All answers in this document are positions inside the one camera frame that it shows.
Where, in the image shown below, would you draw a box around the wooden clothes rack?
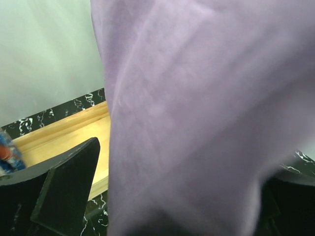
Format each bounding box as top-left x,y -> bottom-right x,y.
14,101 -> 110,199

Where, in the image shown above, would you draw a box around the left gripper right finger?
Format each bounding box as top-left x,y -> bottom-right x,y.
254,171 -> 315,236

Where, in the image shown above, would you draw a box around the purple trousers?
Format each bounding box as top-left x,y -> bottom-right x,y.
91,0 -> 315,236

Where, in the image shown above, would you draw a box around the blue patterned trousers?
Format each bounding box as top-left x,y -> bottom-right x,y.
0,129 -> 26,176

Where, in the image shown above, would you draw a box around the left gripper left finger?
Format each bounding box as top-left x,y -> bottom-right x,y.
0,137 -> 100,236

